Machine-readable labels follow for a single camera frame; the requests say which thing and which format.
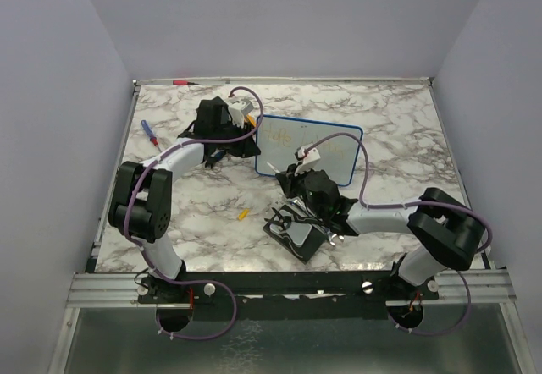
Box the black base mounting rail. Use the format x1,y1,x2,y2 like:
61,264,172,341
137,270,439,322

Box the yellow marker cap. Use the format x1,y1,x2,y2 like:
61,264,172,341
237,209,250,221

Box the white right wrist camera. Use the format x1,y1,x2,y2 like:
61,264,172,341
294,146,320,176

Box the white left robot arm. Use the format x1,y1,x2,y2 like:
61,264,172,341
108,96,261,302

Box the blue framed whiteboard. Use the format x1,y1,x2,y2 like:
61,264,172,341
255,115,363,186

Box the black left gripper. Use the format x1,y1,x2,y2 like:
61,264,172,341
213,118,261,158

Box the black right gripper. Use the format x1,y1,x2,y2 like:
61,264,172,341
277,161,325,219

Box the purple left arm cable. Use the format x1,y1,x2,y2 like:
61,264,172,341
125,85,264,344

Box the yellow pencil behind whiteboard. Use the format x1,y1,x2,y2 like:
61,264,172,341
245,115,257,128

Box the yellow capped white marker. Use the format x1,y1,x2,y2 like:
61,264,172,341
267,162,281,173

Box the chrome combination wrench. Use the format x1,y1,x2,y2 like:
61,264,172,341
287,197,344,246

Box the black grey wire stripper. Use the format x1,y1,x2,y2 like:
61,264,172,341
263,205,327,263

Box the blue handled cutting pliers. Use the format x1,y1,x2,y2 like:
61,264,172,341
205,150,227,168

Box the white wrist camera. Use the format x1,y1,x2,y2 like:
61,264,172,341
294,146,320,176
227,96,254,128

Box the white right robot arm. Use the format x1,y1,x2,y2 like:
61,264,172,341
275,164,490,299

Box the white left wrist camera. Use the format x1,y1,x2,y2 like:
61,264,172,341
227,96,254,128

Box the red marker on rail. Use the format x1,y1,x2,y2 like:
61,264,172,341
172,80,199,85

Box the blue red screwdriver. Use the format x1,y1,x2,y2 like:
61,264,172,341
140,120,160,149

